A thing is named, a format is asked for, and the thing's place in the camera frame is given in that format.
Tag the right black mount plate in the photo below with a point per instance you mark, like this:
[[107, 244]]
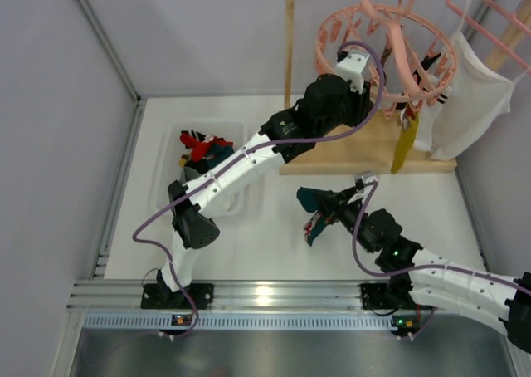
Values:
[[375, 297]]

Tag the dark green sock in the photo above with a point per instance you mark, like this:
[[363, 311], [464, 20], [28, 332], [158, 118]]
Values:
[[313, 219]]

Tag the red sock in bin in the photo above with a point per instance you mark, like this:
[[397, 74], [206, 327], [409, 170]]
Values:
[[199, 146]]

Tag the black sock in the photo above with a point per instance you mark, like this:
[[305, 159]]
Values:
[[428, 61]]

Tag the mustard yellow sock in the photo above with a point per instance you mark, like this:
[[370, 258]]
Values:
[[406, 139]]

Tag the left black mount plate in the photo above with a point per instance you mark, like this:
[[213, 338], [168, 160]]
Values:
[[156, 297]]

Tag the perforated cable duct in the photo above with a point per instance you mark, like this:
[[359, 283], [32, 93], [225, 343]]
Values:
[[235, 321]]

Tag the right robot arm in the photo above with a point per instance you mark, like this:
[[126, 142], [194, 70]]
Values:
[[420, 276]]

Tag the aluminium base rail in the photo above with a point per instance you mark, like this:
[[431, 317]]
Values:
[[305, 296]]

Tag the pink clothes hanger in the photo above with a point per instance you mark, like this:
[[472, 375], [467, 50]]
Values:
[[500, 28]]

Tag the brown striped sock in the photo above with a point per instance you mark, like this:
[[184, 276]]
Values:
[[387, 51]]

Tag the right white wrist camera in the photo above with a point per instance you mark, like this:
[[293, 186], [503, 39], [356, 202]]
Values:
[[364, 182]]

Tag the clear plastic bin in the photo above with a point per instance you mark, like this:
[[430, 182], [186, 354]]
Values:
[[171, 149]]

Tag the white tank top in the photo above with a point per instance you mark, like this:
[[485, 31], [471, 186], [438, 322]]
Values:
[[479, 95]]

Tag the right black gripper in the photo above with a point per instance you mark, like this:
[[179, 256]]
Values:
[[332, 205]]

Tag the pink round clip hanger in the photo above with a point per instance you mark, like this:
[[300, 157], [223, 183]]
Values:
[[390, 19]]

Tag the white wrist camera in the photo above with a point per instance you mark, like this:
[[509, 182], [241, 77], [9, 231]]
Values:
[[350, 66], [364, 182]]

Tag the wooden clothes rack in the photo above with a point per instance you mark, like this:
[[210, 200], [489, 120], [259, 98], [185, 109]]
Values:
[[372, 147]]

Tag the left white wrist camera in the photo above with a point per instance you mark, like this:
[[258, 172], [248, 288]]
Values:
[[350, 66]]

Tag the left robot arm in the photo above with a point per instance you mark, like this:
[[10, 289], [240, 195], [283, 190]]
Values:
[[327, 103]]

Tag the black mount plate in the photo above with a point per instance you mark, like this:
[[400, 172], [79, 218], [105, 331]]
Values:
[[375, 297], [156, 297]]

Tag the white striped sock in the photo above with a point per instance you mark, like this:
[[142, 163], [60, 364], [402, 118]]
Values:
[[427, 117]]

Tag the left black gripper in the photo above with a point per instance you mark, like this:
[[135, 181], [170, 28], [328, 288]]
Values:
[[371, 99]]

